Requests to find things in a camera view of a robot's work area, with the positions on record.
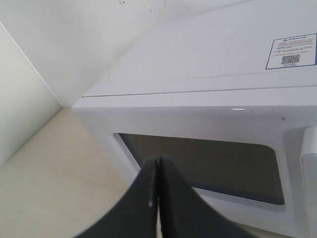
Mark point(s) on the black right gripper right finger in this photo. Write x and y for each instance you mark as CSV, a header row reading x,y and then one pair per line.
x,y
184,214

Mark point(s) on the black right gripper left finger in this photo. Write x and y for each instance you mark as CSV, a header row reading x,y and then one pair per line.
x,y
135,214

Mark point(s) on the white microwave door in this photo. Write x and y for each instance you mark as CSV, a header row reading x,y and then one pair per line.
x,y
250,154

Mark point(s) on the white microwave oven body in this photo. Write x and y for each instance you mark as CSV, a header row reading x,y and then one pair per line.
x,y
222,49

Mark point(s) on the blue white warning sticker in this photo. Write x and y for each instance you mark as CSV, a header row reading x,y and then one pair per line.
x,y
298,51

